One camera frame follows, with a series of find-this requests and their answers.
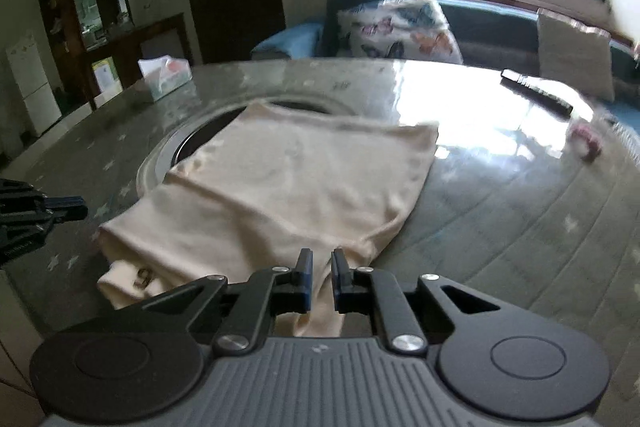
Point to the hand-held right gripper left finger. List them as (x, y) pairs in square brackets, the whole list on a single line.
[(303, 283)]

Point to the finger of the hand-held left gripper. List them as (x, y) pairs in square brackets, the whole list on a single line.
[(67, 207)]

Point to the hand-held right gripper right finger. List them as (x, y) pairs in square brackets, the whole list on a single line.
[(340, 283)]

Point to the cream shirt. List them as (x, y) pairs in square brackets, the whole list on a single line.
[(300, 187)]

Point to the white refrigerator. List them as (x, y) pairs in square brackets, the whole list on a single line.
[(35, 92)]

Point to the round glass turntable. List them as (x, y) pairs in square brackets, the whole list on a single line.
[(200, 138)]

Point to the tissue box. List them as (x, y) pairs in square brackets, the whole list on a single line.
[(162, 79)]

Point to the dark wooden cabinet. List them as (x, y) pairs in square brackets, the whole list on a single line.
[(125, 42)]

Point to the butterfly print pillow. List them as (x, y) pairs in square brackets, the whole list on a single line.
[(395, 29)]

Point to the black remote control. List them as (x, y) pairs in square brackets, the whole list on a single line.
[(537, 91)]

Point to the small pink object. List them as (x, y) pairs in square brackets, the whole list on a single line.
[(586, 139)]

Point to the teal sofa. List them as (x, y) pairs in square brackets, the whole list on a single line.
[(492, 32)]

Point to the beige pillow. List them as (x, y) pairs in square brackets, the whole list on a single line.
[(575, 54)]

